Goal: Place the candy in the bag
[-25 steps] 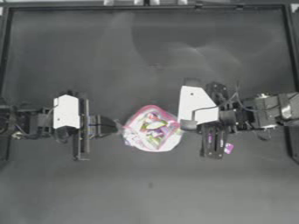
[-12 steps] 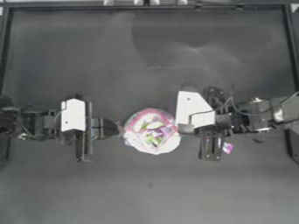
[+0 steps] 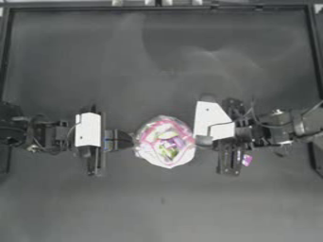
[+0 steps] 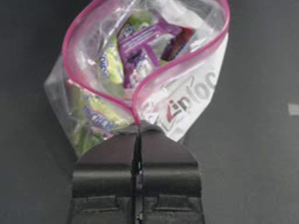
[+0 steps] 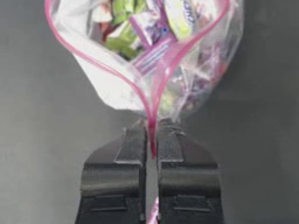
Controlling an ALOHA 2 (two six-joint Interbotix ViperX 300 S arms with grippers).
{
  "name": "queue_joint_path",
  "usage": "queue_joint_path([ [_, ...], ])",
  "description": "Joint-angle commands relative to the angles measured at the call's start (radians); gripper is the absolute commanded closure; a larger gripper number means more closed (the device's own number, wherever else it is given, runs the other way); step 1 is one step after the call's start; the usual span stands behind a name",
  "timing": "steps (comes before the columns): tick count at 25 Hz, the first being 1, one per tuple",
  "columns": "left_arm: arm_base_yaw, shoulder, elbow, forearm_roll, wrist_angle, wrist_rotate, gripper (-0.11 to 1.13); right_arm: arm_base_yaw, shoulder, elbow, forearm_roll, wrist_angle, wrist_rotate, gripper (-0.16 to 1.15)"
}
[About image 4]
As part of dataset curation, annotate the purple wrapped candy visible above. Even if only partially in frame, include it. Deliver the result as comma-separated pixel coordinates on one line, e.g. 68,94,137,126
116,21,184,58
121,46,161,90

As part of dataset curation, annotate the clear bag with pink zip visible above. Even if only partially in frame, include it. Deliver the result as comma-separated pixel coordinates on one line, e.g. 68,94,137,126
43,0,231,157

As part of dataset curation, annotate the dark red wrapped candy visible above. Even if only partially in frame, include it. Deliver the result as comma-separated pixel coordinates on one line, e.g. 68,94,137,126
160,27,196,62

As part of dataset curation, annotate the green wrapped candy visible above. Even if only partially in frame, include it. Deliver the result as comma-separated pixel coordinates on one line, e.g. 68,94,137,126
71,87,131,156
97,17,153,97

